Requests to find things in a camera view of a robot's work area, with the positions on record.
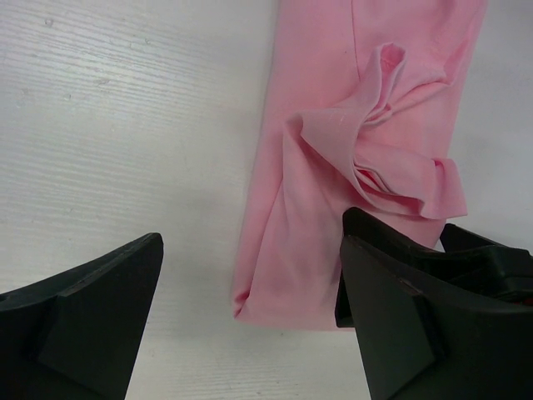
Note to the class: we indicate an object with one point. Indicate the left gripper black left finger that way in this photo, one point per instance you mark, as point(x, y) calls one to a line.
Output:
point(76, 335)

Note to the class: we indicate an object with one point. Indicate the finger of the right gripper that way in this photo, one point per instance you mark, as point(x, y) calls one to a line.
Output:
point(485, 267)
point(383, 237)

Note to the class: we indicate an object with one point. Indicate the pink t shirt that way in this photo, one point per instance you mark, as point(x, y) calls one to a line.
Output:
point(360, 109)

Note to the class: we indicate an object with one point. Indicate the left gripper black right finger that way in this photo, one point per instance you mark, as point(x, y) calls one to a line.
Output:
point(421, 338)

